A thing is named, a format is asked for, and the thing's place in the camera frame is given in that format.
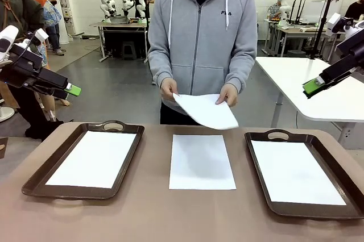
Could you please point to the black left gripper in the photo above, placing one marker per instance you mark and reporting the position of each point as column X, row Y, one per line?
column 22, row 68

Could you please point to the bystander in dark green jacket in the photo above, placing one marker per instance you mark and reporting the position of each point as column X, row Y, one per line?
column 20, row 12

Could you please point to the person's left forearm grey sleeve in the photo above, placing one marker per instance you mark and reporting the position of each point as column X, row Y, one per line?
column 241, row 68

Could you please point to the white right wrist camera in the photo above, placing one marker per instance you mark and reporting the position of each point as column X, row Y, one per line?
column 332, row 24

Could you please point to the background grey desk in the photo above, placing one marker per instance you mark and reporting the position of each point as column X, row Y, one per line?
column 301, row 31

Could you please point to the small brown board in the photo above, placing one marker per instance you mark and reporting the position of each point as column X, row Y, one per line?
column 3, row 146

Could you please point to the person's left hand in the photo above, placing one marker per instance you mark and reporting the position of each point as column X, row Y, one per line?
column 229, row 95

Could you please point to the white A4 paper sheet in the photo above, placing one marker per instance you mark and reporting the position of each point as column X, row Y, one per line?
column 295, row 174
column 202, row 162
column 91, row 159

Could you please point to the white round stand base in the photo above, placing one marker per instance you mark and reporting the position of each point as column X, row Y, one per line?
column 4, row 114

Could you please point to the person's right forearm grey sleeve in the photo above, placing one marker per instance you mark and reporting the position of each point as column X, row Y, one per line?
column 160, row 66

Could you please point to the black articulated lamp stand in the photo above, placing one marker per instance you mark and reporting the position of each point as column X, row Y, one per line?
column 298, row 3

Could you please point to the person's right hand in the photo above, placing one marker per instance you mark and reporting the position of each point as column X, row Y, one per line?
column 170, row 90

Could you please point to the background workbench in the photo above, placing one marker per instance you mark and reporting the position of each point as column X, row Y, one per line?
column 119, row 25

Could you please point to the white table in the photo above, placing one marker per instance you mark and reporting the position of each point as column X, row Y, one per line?
column 293, row 88

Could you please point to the black stool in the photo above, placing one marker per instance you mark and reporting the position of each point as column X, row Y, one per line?
column 129, row 50

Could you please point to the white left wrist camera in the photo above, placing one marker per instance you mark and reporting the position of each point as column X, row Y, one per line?
column 42, row 35

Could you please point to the seated person in plaid shirt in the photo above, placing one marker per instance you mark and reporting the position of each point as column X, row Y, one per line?
column 273, row 12

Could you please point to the black camera tripod pole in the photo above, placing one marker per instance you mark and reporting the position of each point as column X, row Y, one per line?
column 322, row 26

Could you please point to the masked person in black top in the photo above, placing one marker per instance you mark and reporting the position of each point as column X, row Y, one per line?
column 355, row 9

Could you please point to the person in grey hoodie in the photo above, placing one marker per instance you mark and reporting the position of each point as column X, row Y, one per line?
column 202, row 40

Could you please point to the brown plastic tray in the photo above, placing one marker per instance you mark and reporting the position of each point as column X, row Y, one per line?
column 352, row 185
column 37, row 188

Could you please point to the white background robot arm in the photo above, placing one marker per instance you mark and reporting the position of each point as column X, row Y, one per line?
column 135, row 0
column 106, row 3

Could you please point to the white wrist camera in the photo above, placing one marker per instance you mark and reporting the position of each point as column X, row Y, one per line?
column 42, row 35
column 332, row 24

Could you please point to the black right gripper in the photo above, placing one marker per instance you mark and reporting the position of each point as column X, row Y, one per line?
column 354, row 44

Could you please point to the bystander in blue patterned jacket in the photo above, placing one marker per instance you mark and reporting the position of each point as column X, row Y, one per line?
column 52, row 16

